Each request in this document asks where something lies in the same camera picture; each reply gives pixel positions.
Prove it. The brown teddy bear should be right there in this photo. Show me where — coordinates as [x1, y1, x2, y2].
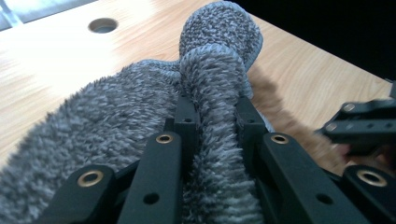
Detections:
[247, 65, 396, 175]

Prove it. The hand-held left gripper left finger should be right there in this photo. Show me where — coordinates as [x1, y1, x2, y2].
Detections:
[163, 94, 201, 182]

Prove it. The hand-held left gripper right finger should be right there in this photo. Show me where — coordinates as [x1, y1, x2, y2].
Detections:
[234, 95, 269, 175]

